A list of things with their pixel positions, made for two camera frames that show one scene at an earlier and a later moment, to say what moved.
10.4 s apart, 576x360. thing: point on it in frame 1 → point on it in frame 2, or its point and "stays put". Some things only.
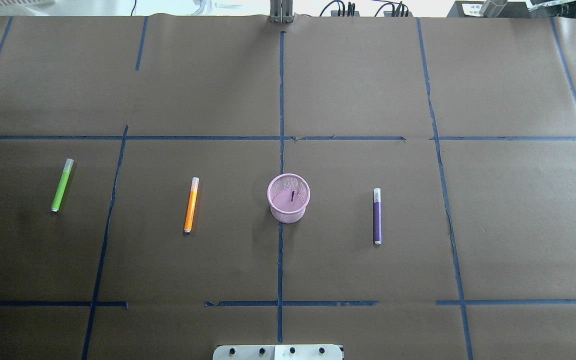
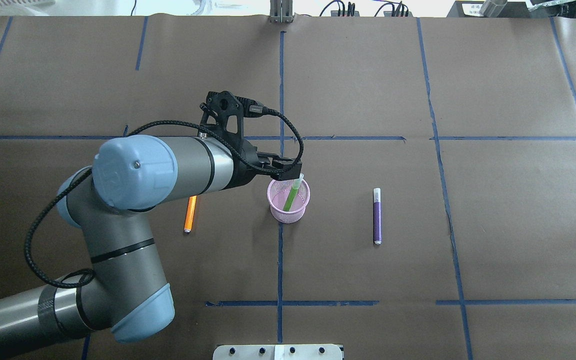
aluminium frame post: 281,11 stays put
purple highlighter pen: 377,215 stays put
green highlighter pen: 68,167 → 295,186
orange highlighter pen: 193,194 stays put
